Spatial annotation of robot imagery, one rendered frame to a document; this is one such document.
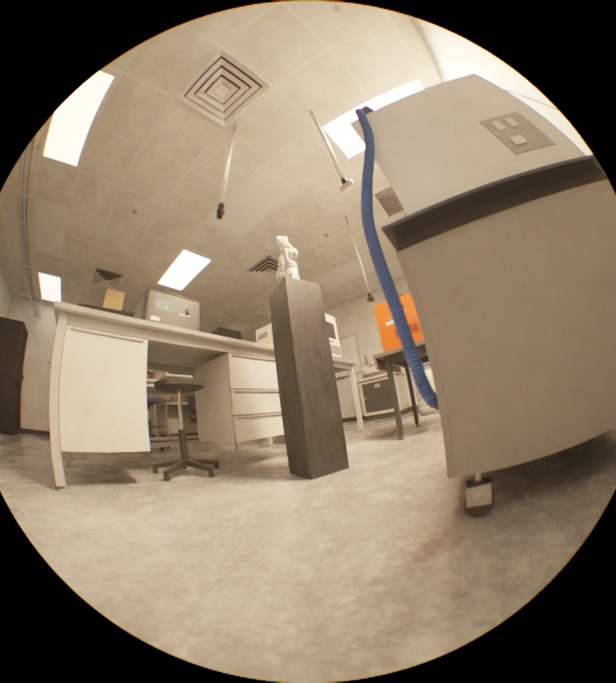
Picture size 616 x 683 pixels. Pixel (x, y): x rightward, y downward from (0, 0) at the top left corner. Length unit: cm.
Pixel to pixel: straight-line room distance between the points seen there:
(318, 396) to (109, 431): 110
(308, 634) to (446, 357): 56
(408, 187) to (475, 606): 93
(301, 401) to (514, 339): 96
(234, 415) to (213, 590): 132
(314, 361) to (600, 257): 126
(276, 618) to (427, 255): 78
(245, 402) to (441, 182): 162
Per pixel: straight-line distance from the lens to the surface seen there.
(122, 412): 137
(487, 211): 69
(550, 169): 77
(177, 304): 167
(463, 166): 82
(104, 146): 305
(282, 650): 41
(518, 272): 60
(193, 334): 155
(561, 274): 64
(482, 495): 63
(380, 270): 61
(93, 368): 138
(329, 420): 128
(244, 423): 170
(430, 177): 80
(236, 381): 170
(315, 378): 126
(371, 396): 464
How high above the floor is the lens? 33
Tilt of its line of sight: 17 degrees up
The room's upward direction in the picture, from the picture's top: 8 degrees counter-clockwise
